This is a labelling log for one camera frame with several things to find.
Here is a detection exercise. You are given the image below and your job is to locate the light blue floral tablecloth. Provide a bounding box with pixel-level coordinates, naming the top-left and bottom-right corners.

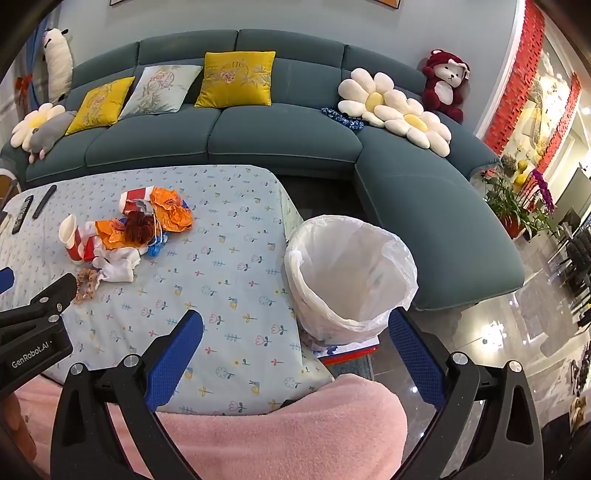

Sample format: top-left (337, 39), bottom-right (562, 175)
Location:
top-left (0, 165), bottom-right (335, 416)

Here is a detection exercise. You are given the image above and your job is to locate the red and white paper cup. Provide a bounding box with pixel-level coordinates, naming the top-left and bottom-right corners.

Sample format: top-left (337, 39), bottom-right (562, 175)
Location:
top-left (59, 213), bottom-right (95, 263)

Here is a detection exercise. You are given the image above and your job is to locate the red and white cloth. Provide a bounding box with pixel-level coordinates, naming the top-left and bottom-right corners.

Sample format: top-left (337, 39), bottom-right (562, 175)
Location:
top-left (120, 186), bottom-right (155, 215)

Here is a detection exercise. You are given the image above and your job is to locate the yellow embroidered pillow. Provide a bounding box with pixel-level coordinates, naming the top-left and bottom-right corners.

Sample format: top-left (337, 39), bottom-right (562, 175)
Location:
top-left (65, 76), bottom-right (136, 137)
top-left (194, 51), bottom-right (277, 109)

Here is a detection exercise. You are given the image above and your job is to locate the red wall decoration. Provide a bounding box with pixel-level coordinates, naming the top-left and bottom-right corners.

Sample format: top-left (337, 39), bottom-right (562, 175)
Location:
top-left (540, 74), bottom-right (583, 174)
top-left (482, 0), bottom-right (548, 153)

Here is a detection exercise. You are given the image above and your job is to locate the pink fleece cloth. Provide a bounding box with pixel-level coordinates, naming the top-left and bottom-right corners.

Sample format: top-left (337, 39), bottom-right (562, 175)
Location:
top-left (0, 374), bottom-right (409, 480)

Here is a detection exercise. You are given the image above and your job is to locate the plain orange wrapper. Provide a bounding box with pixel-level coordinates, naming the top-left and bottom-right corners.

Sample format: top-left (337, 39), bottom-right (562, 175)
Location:
top-left (95, 217), bottom-right (134, 250)

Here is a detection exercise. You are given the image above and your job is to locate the white daisy flower cushion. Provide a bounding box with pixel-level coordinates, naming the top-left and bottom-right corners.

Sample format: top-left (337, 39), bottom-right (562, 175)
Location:
top-left (10, 102), bottom-right (66, 151)
top-left (383, 90), bottom-right (452, 158)
top-left (338, 68), bottom-right (423, 127)

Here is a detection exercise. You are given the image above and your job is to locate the red bear plush toy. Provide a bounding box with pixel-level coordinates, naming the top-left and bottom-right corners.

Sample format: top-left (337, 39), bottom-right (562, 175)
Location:
top-left (421, 48), bottom-right (472, 123)

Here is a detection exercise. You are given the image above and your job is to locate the black remote control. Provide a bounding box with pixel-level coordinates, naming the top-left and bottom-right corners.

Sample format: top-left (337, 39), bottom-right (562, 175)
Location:
top-left (11, 195), bottom-right (34, 234)
top-left (32, 185), bottom-right (57, 220)

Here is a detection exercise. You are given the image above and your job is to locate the white long plush toy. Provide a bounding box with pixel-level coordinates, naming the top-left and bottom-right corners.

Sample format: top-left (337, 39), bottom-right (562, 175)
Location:
top-left (42, 28), bottom-right (75, 103)

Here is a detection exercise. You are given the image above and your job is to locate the green potted plant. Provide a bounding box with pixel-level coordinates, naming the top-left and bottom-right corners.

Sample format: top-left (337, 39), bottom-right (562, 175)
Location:
top-left (485, 175), bottom-right (555, 238)

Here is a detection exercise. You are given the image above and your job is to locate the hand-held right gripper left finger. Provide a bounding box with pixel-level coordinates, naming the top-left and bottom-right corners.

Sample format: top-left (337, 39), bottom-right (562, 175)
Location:
top-left (50, 309), bottom-right (206, 480)

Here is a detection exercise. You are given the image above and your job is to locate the brown scrunchie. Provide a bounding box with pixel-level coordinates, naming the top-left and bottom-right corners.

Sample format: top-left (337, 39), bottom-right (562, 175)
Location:
top-left (75, 268), bottom-right (106, 305)

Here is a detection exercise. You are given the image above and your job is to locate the grey plush toy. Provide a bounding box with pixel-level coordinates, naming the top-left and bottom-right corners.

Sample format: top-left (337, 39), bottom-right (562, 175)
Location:
top-left (28, 111), bottom-right (78, 163)

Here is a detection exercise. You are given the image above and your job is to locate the pale floral pillow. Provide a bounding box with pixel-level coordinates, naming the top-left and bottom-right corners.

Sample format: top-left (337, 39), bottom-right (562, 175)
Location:
top-left (119, 65), bottom-right (203, 121)

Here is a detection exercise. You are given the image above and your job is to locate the white plastic bag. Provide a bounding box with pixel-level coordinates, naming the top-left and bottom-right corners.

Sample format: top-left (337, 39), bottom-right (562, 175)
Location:
top-left (284, 215), bottom-right (419, 347)

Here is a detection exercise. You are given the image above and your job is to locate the white sock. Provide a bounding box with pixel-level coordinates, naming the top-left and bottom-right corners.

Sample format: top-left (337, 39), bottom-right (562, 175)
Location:
top-left (92, 247), bottom-right (141, 282)

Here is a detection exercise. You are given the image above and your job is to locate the red and blue mat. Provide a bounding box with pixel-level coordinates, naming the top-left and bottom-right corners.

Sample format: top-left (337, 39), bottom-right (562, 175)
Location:
top-left (318, 339), bottom-right (382, 370)

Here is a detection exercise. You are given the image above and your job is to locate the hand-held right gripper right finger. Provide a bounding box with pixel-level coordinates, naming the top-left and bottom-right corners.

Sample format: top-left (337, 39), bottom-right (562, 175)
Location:
top-left (388, 307), bottom-right (546, 480)

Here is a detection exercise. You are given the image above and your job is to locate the orange cloth on table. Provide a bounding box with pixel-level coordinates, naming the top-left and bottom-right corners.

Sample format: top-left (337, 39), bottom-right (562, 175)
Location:
top-left (150, 186), bottom-right (195, 235)

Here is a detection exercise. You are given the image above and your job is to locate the purple orchid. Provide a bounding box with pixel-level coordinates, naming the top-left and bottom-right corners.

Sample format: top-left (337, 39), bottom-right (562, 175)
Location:
top-left (531, 168), bottom-right (556, 213)

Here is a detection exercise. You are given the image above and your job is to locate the teal corner sofa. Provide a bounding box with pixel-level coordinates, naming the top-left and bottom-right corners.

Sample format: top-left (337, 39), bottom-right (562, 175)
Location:
top-left (0, 28), bottom-right (527, 311)

